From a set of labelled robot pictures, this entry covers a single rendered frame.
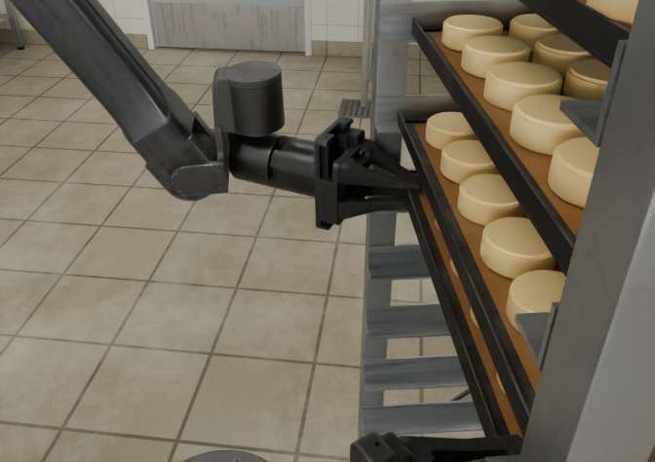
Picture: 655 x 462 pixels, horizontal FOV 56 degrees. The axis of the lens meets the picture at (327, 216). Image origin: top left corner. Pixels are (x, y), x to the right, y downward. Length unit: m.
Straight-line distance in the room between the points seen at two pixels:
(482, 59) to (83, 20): 0.35
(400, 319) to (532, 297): 0.42
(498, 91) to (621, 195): 0.26
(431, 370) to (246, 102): 0.44
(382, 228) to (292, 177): 0.13
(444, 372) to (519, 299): 0.49
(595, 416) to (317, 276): 1.91
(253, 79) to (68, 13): 0.17
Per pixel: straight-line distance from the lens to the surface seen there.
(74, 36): 0.62
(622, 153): 0.18
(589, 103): 0.22
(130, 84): 0.63
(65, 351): 1.99
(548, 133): 0.38
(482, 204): 0.47
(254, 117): 0.62
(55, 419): 1.82
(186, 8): 4.34
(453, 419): 0.93
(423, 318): 0.79
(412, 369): 0.85
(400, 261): 0.73
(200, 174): 0.64
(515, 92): 0.43
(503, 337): 0.38
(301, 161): 0.62
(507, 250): 0.42
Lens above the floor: 1.30
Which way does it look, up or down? 33 degrees down
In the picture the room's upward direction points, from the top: straight up
